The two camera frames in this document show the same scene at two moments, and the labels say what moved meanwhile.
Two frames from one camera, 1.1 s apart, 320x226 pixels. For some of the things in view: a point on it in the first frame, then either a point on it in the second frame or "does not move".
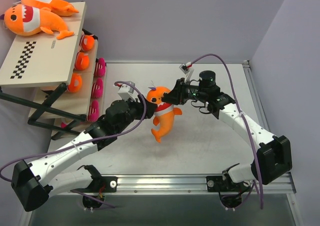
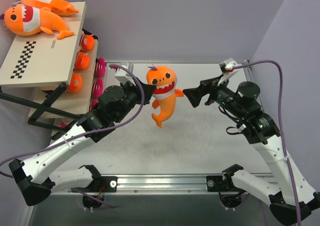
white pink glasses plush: [97, 88] does not move
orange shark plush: [40, 0] does not move
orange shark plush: [165, 113] -> [164, 79]
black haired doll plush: [87, 41] does not move
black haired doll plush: [76, 83] does not move
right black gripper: [178, 91] -> [206, 92]
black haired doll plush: [82, 61] does not move
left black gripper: [149, 106] -> [137, 91]
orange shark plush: [23, 20] does not move
